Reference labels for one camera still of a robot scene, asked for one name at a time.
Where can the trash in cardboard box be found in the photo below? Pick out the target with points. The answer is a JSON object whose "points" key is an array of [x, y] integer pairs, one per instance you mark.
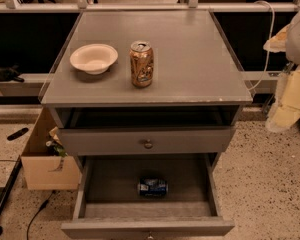
{"points": [[54, 145]]}

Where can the grey wooden drawer cabinet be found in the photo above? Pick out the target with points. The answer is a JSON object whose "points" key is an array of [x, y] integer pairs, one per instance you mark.
{"points": [[196, 82]]}

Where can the white paper bowl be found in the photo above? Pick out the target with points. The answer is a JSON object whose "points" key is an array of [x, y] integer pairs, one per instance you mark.
{"points": [[94, 59]]}

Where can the black marker on floor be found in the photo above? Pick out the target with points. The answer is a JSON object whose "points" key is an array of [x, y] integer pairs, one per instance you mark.
{"points": [[18, 134]]}

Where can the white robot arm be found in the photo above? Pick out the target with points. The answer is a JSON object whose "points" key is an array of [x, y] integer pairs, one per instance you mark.
{"points": [[293, 41]]}

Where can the blue pepsi can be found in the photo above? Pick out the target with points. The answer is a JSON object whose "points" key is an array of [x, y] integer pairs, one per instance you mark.
{"points": [[152, 187]]}

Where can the cardboard box on floor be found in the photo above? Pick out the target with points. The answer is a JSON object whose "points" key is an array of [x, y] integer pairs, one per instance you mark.
{"points": [[44, 169]]}

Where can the gold soda can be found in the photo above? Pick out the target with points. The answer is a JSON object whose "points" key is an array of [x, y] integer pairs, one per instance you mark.
{"points": [[142, 63]]}

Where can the round metal drawer knob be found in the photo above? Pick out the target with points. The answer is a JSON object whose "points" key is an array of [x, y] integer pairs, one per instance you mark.
{"points": [[148, 144]]}

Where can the grey metal rail beam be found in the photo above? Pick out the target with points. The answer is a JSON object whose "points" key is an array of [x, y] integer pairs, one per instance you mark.
{"points": [[213, 7]]}

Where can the open grey middle drawer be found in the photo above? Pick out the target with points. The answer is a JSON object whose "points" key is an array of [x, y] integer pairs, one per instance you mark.
{"points": [[109, 206]]}

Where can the black bag on ledge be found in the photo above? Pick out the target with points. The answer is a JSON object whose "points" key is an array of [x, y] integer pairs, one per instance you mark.
{"points": [[10, 74]]}

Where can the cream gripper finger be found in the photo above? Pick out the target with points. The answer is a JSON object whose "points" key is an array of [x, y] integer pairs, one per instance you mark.
{"points": [[285, 111], [277, 43]]}

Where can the closed grey top drawer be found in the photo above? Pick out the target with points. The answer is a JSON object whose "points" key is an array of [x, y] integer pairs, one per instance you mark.
{"points": [[128, 141]]}

